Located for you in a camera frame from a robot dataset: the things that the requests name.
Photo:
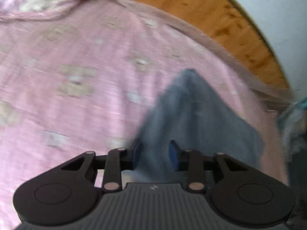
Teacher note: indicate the grey garment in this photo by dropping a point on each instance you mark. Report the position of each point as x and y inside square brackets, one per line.
[196, 115]

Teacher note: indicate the wooden headboard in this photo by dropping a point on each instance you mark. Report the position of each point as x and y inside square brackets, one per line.
[215, 16]

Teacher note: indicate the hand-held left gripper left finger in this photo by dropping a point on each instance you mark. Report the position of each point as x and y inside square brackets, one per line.
[136, 154]

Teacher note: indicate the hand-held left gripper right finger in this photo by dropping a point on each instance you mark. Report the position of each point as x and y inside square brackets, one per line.
[173, 154]

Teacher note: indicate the pink printed blanket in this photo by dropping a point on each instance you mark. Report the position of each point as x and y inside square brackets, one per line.
[72, 76]

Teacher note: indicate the bubble wrap sheet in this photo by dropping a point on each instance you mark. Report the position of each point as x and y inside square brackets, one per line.
[292, 124]

